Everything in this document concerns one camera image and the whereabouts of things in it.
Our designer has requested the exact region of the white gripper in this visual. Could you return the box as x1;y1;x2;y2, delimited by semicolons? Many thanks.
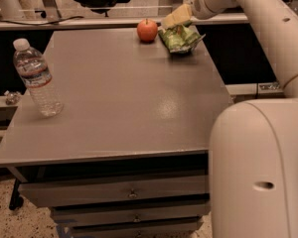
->
161;0;237;29

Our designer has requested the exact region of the green jalapeno chip bag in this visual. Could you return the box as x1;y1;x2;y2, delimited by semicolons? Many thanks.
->
158;24;205;55

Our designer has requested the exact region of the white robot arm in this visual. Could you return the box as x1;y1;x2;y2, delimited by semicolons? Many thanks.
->
190;0;298;238

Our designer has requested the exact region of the red apple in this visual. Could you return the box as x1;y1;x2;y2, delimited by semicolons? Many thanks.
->
137;19;158;43

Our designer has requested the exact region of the grey drawer cabinet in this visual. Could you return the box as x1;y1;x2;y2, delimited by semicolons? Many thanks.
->
0;26;234;238

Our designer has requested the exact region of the clear plastic water bottle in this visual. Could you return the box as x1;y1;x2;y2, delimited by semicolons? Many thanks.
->
13;38;64;117

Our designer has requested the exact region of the small crumpled clear object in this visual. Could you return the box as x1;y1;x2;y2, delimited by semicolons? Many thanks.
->
4;90;22;105

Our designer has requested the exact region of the bottom grey drawer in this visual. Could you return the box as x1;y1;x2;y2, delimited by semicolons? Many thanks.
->
71;217;202;238

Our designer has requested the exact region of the grey drawer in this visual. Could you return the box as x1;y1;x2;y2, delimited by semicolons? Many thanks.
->
71;217;202;238
52;200;211;227
19;175;209;207

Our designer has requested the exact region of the top grey drawer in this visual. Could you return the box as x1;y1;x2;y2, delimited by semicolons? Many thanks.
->
19;175;209;207

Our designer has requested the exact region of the middle grey drawer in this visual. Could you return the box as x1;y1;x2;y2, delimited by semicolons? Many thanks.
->
52;200;211;227

